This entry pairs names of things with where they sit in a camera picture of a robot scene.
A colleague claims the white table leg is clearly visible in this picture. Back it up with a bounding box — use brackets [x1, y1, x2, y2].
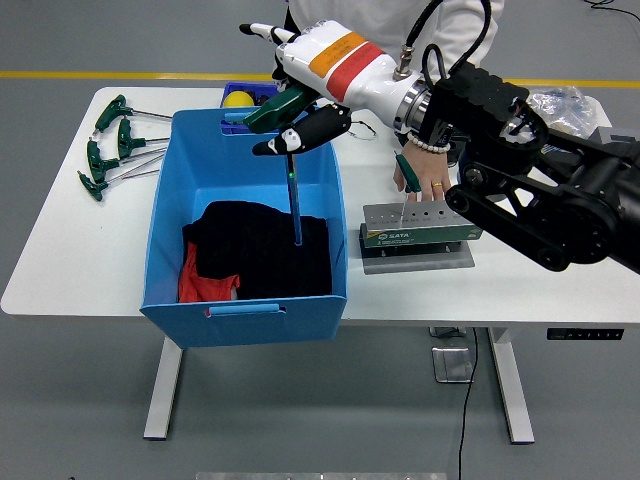
[487, 327, 536, 445]
[143, 335, 184, 441]

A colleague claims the steel wire loop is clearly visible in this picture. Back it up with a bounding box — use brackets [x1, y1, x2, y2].
[347, 119, 379, 142]

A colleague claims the yellow floor tape line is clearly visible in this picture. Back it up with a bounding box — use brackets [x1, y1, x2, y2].
[0, 71, 640, 90]

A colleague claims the black cloth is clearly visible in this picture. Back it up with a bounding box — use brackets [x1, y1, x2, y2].
[181, 200, 334, 301]

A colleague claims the yellow ball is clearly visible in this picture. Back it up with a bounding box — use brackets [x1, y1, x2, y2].
[223, 89, 256, 110]

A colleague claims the orange cloth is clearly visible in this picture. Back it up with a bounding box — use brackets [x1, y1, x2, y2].
[177, 242, 241, 304]

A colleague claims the grey metal hex key stand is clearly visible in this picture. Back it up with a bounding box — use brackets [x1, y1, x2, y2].
[357, 199, 484, 276]

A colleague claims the person's left hand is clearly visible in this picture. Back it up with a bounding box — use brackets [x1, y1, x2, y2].
[392, 142, 454, 204]

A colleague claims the black table control panel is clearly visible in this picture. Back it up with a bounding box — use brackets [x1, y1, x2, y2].
[545, 327, 625, 342]

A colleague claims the small dark blue tray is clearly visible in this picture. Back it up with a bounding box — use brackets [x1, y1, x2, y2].
[219, 82, 281, 136]

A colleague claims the clear plastic bag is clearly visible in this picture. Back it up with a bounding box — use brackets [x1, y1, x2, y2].
[527, 85, 601, 141]

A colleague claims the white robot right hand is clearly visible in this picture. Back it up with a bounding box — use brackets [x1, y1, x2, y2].
[238, 19, 424, 157]

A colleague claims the person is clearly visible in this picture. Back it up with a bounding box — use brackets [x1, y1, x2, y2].
[284, 0, 506, 204]

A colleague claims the large blue plastic bin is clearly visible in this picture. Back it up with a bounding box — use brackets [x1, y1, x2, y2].
[139, 107, 350, 350]

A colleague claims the black cable loop on floor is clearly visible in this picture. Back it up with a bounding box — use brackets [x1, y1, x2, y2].
[584, 0, 640, 24]

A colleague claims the small green T-handle hex key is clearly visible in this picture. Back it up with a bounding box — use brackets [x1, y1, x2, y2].
[393, 151, 422, 221]

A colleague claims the metal floor plate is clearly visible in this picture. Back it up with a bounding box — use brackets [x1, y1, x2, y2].
[430, 345, 475, 385]

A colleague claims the white bead bracelet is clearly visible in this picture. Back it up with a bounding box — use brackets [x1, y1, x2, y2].
[405, 130, 452, 155]

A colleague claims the large green T-handle hex key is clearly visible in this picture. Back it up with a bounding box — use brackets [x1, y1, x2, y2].
[243, 82, 322, 247]

